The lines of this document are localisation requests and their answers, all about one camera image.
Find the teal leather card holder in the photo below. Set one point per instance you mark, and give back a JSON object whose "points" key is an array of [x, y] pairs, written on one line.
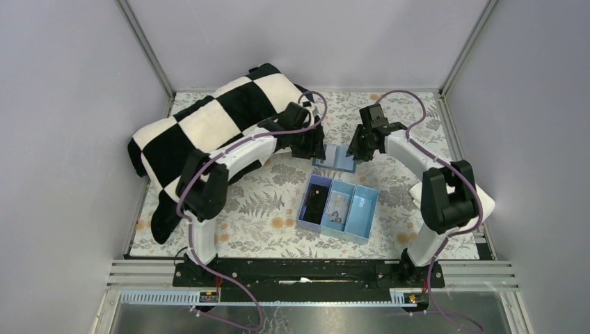
{"points": [[341, 163]]}

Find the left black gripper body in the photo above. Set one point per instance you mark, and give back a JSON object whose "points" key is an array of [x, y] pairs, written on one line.
{"points": [[307, 148]]}

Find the aluminium frame rail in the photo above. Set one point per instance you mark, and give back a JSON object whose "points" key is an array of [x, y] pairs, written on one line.
{"points": [[459, 275]]}

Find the light blue right box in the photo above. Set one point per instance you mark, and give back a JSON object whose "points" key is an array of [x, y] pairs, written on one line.
{"points": [[358, 224]]}

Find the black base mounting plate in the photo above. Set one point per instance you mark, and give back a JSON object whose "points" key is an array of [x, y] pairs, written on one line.
{"points": [[288, 280]]}

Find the light blue box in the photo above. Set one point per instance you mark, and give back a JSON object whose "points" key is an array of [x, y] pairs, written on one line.
{"points": [[333, 229], [358, 224]]}

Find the floral patterned table mat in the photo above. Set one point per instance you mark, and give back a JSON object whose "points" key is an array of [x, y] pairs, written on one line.
{"points": [[260, 216]]}

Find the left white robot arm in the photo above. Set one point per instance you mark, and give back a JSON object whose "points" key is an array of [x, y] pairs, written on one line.
{"points": [[203, 184]]}

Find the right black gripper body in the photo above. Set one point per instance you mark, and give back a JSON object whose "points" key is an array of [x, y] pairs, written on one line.
{"points": [[361, 147]]}

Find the light blue middle box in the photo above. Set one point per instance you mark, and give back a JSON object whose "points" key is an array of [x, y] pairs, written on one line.
{"points": [[333, 229]]}

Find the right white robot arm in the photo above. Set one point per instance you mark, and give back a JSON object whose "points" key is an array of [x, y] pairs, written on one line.
{"points": [[449, 202]]}

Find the black white checkered blanket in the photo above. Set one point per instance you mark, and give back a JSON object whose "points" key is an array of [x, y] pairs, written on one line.
{"points": [[161, 149]]}

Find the black card in box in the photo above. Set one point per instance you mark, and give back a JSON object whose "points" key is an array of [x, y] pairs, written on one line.
{"points": [[315, 203]]}

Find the VIP card in box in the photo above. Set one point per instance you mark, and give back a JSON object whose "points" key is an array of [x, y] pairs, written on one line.
{"points": [[337, 216]]}

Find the white folded towel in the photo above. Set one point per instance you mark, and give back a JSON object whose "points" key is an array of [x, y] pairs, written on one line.
{"points": [[488, 204]]}

